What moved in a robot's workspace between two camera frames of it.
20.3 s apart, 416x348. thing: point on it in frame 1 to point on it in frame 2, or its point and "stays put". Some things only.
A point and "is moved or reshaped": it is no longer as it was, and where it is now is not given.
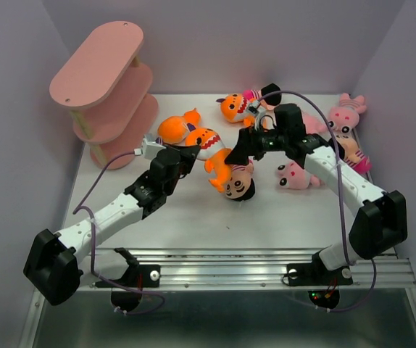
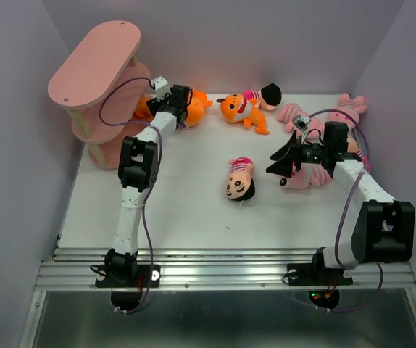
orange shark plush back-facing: x=172 y=130 is moved or reshaped
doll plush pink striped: x=241 y=186 stays put
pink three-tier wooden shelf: x=106 y=84 stays put
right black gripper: x=246 y=146 to x=284 y=167
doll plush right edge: x=348 y=151 stays put
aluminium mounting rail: x=260 y=269 stays put
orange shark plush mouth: x=213 y=151 to x=143 y=113
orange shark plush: x=233 y=107 stays put
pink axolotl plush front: x=291 y=175 stays put
